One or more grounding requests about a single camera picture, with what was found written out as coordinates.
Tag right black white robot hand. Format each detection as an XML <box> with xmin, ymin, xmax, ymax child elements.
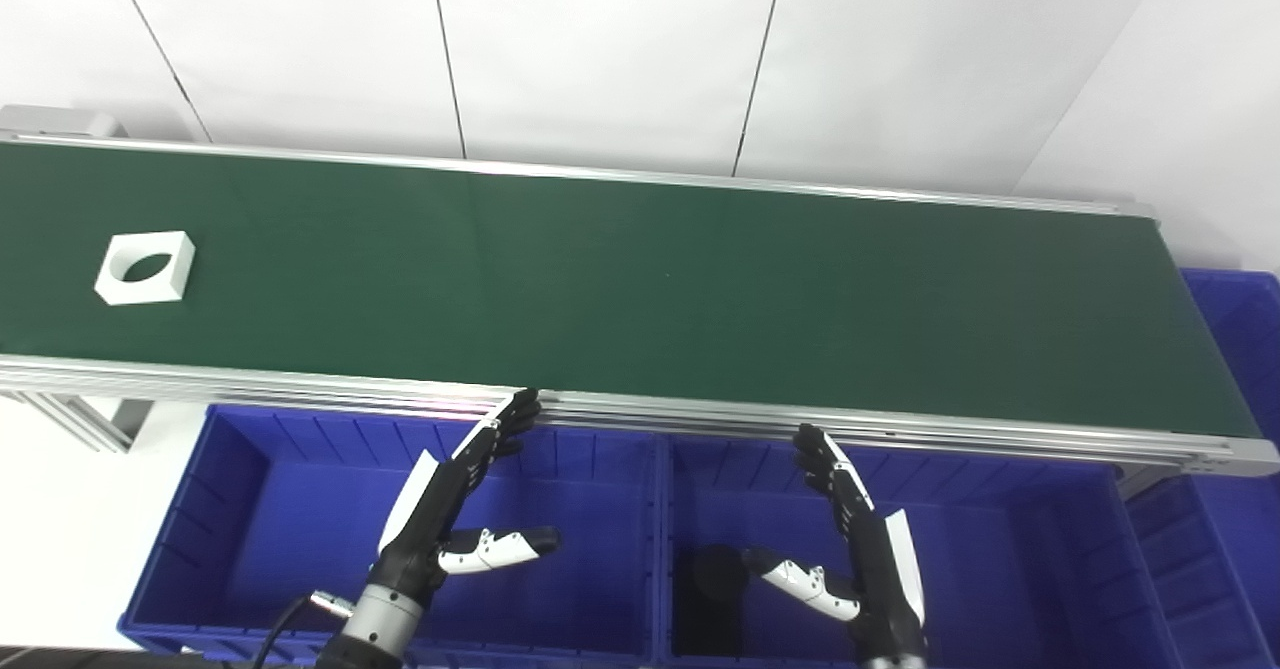
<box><xmin>744</xmin><ymin>424</ymin><xmax>930</xmax><ymax>663</ymax></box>

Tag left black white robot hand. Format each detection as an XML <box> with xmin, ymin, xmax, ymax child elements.
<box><xmin>372</xmin><ymin>388</ymin><xmax>562</xmax><ymax>600</ymax></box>

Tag white block with round hole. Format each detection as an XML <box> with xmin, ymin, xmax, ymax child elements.
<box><xmin>94</xmin><ymin>230</ymin><xmax>197</xmax><ymax>307</ymax></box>

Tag blue plastic bin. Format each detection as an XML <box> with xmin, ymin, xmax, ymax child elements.
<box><xmin>117</xmin><ymin>403</ymin><xmax>668</xmax><ymax>668</ymax></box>
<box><xmin>655</xmin><ymin>433</ymin><xmax>1183</xmax><ymax>669</ymax></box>
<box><xmin>1125</xmin><ymin>268</ymin><xmax>1280</xmax><ymax>669</ymax></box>

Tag black cylindrical part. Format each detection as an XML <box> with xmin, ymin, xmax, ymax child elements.
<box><xmin>674</xmin><ymin>544</ymin><xmax>767</xmax><ymax>656</ymax></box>

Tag green conveyor belt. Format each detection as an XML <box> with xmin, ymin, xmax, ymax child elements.
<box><xmin>0</xmin><ymin>129</ymin><xmax>1280</xmax><ymax>480</ymax></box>

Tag aluminium conveyor leg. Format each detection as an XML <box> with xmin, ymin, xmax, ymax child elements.
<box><xmin>0</xmin><ymin>389</ymin><xmax>153</xmax><ymax>455</ymax></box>

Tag grey conveyor motor box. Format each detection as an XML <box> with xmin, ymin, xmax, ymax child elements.
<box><xmin>0</xmin><ymin>104</ymin><xmax>128</xmax><ymax>141</ymax></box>

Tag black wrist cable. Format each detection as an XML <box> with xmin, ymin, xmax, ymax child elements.
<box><xmin>248</xmin><ymin>593</ymin><xmax>357</xmax><ymax>669</ymax></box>

